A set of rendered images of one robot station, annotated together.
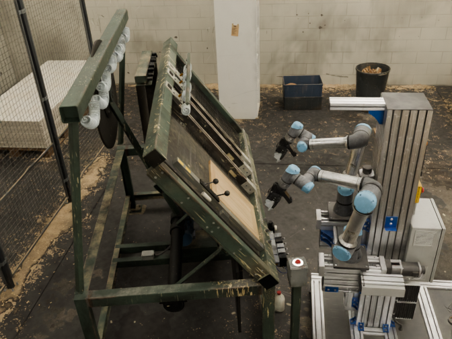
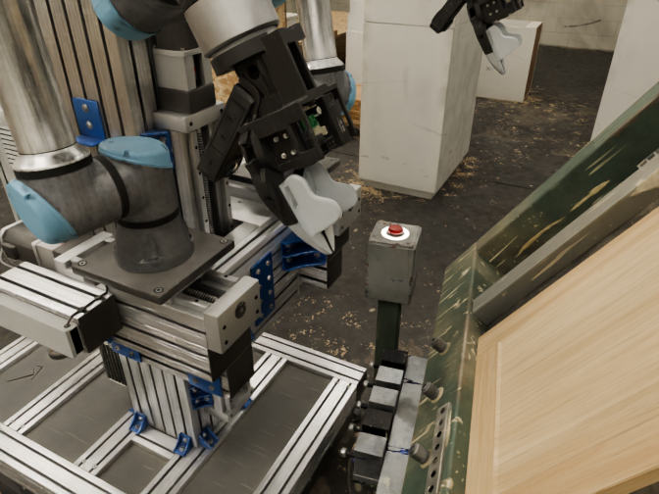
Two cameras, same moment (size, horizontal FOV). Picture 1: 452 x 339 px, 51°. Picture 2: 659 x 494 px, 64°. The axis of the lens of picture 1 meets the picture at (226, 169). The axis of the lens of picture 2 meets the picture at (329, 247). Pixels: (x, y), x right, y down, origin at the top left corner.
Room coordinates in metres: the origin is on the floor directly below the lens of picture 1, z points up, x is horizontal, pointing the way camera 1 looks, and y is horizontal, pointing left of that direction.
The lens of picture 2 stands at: (3.57, -0.25, 1.60)
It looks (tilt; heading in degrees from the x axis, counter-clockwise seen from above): 31 degrees down; 198
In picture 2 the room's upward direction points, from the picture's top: straight up
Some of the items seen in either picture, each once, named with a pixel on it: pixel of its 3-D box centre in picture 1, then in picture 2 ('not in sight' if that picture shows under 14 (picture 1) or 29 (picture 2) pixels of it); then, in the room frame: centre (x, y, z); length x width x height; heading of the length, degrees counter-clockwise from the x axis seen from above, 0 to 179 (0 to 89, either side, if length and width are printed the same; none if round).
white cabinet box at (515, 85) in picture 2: not in sight; (504, 59); (-2.56, -0.32, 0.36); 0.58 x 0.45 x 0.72; 81
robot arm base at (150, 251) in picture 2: (344, 205); (151, 230); (2.82, -0.86, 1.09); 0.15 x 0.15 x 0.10
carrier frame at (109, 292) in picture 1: (182, 233); not in sight; (3.43, 0.43, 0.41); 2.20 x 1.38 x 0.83; 2
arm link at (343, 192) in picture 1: (346, 191); (136, 175); (2.83, -0.86, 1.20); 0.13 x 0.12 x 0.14; 158
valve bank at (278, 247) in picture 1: (277, 247); (380, 442); (2.85, -0.37, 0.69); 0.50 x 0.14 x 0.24; 2
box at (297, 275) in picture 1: (297, 272); (392, 263); (2.41, -0.46, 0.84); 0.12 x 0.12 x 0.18; 2
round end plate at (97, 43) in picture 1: (108, 95); not in sight; (3.31, 0.84, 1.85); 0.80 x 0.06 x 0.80; 2
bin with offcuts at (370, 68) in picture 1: (370, 87); not in sight; (6.84, -2.29, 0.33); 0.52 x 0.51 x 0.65; 171
